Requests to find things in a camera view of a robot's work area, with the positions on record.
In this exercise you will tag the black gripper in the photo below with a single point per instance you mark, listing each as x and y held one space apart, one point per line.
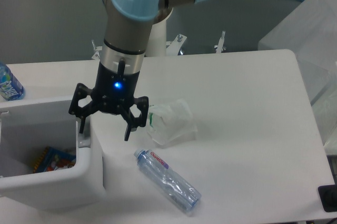
113 94

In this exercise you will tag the white push-top trash can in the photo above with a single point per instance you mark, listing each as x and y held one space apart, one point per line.
28 126

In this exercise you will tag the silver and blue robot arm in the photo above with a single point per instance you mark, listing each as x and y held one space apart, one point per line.
129 24

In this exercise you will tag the crumpled clear plastic bag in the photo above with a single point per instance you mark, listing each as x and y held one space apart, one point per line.
170 121

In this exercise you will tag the colourful snack wrapper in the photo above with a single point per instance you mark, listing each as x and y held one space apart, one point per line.
53 159

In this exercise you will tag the crushed clear plastic bottle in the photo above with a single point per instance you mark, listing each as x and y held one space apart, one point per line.
174 186

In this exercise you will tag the blue labelled water bottle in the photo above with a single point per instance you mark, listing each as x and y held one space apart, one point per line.
11 88

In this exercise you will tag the metal table clamp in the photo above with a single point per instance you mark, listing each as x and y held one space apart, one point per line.
220 47

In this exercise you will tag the large translucent plastic bin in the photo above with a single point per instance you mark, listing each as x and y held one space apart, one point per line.
310 32

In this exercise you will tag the black device at table edge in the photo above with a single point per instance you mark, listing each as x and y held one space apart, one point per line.
327 195

